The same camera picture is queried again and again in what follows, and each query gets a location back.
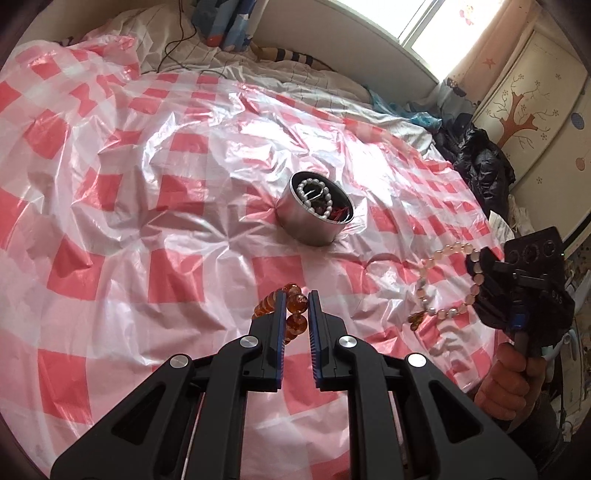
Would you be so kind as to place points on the window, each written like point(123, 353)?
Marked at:
point(438, 23)

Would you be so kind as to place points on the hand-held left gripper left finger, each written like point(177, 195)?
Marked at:
point(278, 332)

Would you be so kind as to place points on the blue printed cloth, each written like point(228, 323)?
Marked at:
point(226, 23)

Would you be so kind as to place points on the cream wardrobe with tree print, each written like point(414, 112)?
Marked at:
point(545, 120)

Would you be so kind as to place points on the pink star curtain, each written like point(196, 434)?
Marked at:
point(480, 50)

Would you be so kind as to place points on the person's right hand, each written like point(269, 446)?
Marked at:
point(505, 383)

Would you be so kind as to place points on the red checked plastic sheet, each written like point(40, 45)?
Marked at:
point(138, 230)

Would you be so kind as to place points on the blue plastic bag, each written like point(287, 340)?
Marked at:
point(415, 115)

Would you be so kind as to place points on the black puffer jacket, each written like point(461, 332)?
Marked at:
point(485, 166)

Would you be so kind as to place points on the person's right forearm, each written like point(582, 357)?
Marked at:
point(540, 429)

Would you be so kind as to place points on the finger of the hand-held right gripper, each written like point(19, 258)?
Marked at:
point(485, 265)
point(496, 302)

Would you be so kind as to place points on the striped cloth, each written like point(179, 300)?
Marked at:
point(295, 56)

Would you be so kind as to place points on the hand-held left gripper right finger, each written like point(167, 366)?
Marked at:
point(315, 332)

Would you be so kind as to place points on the white grid bed quilt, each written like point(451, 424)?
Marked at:
point(286, 78)

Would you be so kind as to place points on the pile of light clothes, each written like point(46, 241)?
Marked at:
point(517, 217)

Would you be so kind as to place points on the round metal tin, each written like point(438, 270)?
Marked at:
point(302, 224)

